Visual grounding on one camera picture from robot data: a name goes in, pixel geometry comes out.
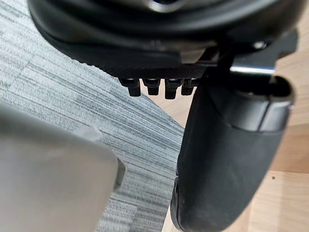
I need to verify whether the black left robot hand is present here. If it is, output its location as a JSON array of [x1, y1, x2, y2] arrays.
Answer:
[[26, 0, 309, 232]]

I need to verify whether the silver left robot leg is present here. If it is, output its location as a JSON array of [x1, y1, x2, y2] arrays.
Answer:
[[0, 101, 126, 232]]

